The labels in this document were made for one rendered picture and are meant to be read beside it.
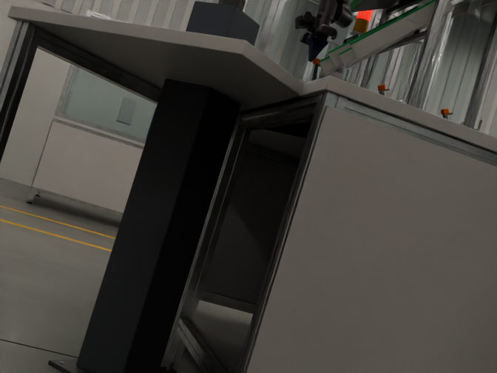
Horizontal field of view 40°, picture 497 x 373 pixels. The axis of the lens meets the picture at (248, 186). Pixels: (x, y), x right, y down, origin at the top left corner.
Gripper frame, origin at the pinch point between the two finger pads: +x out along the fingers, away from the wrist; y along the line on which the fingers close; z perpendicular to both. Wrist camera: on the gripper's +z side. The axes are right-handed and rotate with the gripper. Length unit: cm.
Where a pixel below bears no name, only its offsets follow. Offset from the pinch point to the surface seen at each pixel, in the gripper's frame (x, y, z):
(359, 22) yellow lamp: -20.3, -17.1, -18.0
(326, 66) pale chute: 8.2, 20.4, 0.9
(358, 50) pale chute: 8.8, 47.8, 3.2
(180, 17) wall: -191, -791, -26
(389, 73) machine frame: -25, -78, -60
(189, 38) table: 26, 69, 46
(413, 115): 25, 75, -3
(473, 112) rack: 14, 53, -29
